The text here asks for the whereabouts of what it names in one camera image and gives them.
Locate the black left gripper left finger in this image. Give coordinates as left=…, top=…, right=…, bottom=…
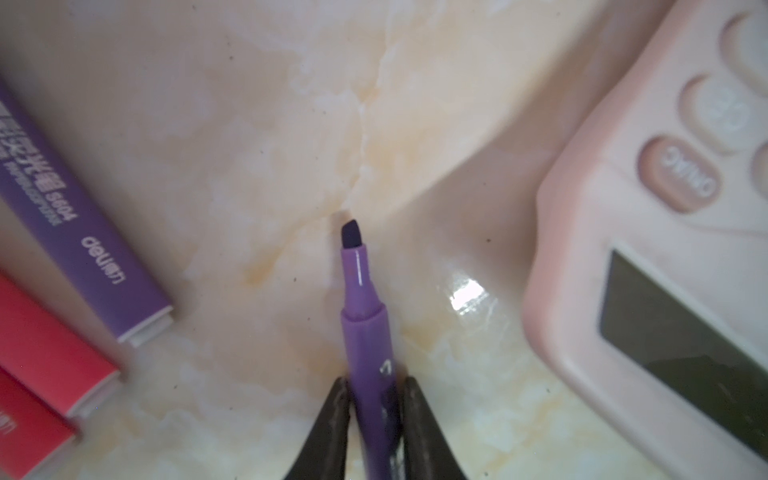
left=284, top=377, right=351, bottom=480

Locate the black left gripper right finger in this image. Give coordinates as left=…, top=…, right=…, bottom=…
left=402, top=376, right=467, bottom=480

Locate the purple highlighter pen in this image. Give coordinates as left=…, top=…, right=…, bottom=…
left=341, top=220, right=401, bottom=479
left=1, top=86, right=173, bottom=347

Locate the pink highlighter pen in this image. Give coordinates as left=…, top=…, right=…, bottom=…
left=1, top=370, right=77, bottom=479
left=1, top=277, right=123, bottom=419

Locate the white pink calculator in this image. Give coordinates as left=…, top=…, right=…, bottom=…
left=522, top=1, right=767, bottom=479

